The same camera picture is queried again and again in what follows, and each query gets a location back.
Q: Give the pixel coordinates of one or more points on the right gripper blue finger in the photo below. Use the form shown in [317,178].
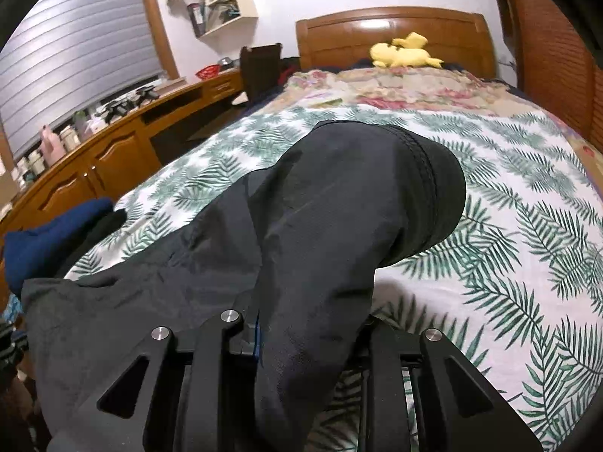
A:
[257,337]

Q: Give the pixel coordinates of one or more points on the black jacket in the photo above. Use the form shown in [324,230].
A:
[306,235]

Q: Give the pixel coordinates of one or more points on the navy blue folded clothes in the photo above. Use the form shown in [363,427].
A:
[51,250]

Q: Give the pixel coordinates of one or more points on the wooden desk cabinet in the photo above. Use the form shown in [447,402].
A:
[118,158]

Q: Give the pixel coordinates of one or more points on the palm leaf print bedsheet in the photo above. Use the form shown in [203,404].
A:
[517,287]

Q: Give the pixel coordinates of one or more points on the red basket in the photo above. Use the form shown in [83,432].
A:
[208,72]

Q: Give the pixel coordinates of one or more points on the dark wooden chair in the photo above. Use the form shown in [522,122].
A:
[259,72]

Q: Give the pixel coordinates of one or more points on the pink bottle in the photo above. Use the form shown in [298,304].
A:
[51,146]

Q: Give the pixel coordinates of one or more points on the floral quilt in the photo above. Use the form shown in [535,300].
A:
[414,89]

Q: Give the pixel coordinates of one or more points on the yellow plush toy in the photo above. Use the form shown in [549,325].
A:
[407,52]

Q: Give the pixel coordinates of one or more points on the grey window blind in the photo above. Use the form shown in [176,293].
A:
[67,55]

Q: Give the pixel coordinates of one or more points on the wooden headboard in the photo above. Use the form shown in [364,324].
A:
[342,39]

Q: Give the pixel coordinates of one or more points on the wooden louvered wardrobe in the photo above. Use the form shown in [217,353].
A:
[552,64]

